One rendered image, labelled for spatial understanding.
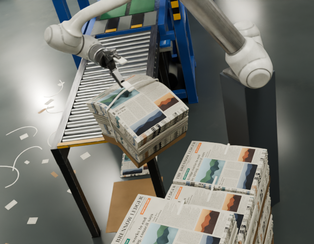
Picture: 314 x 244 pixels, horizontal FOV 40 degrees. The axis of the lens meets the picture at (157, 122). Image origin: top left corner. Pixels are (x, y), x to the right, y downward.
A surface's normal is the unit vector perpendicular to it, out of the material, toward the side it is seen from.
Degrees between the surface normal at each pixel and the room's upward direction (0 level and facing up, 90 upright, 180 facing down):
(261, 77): 96
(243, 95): 90
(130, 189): 0
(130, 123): 24
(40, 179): 0
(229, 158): 1
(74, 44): 106
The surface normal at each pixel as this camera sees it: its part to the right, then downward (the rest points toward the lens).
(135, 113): 0.06, -0.55
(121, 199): -0.20, -0.77
